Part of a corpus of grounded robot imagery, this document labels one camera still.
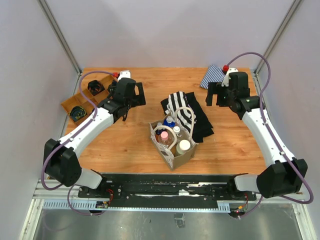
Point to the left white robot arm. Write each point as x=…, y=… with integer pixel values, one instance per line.
x=61, y=156

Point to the patterned canvas tote bag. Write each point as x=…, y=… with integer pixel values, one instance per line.
x=168, y=154

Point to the orange bottle blue cap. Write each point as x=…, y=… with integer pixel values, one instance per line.
x=158, y=131

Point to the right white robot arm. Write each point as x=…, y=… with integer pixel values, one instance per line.
x=284, y=172

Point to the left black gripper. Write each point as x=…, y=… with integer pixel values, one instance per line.
x=139, y=100

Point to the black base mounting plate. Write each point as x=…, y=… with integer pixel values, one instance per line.
x=172, y=178

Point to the wooden compartment tray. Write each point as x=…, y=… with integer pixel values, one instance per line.
x=79, y=100

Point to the rolled dark blue-yellow belt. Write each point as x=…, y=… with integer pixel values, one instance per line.
x=77, y=113

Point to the grey slotted cable duct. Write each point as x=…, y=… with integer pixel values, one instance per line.
x=194, y=207

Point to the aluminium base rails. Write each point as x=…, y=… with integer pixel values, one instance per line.
x=50, y=191

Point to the rolled dark green belt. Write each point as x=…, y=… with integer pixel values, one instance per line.
x=112, y=87

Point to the white lid green jar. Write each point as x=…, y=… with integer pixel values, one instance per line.
x=182, y=147

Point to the pink cap clear bottle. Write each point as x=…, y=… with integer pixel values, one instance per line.
x=165, y=139

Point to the right aluminium frame post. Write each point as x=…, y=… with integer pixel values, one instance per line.
x=283, y=26

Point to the aluminium frame post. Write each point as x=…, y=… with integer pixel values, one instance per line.
x=59, y=34
x=283, y=26

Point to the blue collar orange spray bottle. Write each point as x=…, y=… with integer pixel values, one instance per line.
x=169, y=122

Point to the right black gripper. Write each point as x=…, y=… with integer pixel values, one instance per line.
x=213, y=89

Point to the blue white striped cloth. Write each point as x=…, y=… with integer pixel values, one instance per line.
x=214, y=74

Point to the rolled black belt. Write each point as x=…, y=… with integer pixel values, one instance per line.
x=95, y=87

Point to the black and white striped cloth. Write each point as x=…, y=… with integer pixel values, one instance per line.
x=180, y=110

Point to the left aluminium frame post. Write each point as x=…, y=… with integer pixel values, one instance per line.
x=59, y=34

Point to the white cap clear square bottle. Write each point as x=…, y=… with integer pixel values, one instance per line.
x=178, y=132

